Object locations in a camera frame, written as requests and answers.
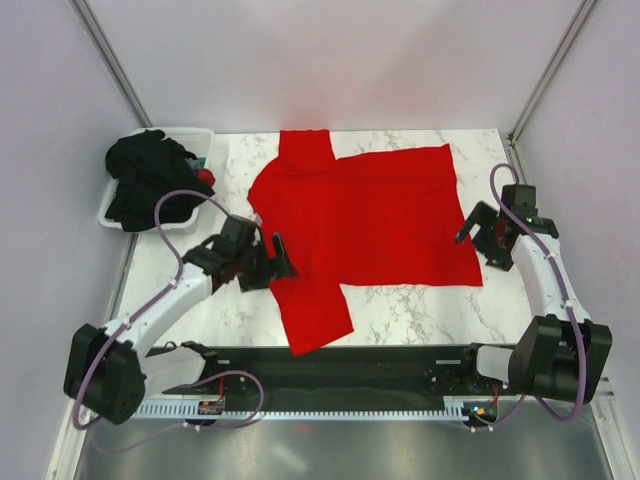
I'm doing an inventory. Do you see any aluminium frame post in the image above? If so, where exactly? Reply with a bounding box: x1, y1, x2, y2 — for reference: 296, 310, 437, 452
504, 0, 600, 150
69, 0, 153, 127

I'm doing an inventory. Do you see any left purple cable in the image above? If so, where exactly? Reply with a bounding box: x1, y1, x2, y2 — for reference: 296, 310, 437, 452
72, 189, 266, 454

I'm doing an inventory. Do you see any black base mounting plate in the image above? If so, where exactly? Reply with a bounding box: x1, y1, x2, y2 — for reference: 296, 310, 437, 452
170, 345, 503, 410

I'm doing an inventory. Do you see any white slotted cable duct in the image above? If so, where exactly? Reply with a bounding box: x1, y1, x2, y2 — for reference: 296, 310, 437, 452
132, 396, 497, 421

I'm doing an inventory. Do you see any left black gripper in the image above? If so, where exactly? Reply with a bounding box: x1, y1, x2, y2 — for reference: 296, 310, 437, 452
233, 232, 296, 292

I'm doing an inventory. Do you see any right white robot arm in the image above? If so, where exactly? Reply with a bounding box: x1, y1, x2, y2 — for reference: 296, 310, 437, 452
456, 184, 613, 405

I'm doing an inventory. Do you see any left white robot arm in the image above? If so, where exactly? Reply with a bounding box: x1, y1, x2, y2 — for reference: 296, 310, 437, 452
63, 215, 298, 430

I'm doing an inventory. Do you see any black t shirt pile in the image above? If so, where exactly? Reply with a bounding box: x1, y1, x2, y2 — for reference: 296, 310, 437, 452
103, 129, 217, 234

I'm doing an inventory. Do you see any right aluminium frame post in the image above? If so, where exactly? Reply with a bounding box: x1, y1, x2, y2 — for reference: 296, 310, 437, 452
504, 0, 600, 150

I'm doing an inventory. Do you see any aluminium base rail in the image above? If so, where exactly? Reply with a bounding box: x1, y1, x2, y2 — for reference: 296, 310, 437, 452
69, 357, 616, 399

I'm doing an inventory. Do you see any white plastic basket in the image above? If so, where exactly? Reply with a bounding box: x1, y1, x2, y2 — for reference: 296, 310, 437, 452
97, 127, 217, 234

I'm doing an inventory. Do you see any left aluminium frame post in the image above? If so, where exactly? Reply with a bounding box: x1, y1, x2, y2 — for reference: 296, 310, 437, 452
69, 0, 153, 127

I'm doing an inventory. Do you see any red cloth in basket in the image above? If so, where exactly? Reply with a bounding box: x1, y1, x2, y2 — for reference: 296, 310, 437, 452
195, 168, 216, 187

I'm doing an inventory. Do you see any red t shirt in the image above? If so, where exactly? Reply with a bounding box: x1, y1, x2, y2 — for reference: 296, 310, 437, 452
248, 130, 483, 355

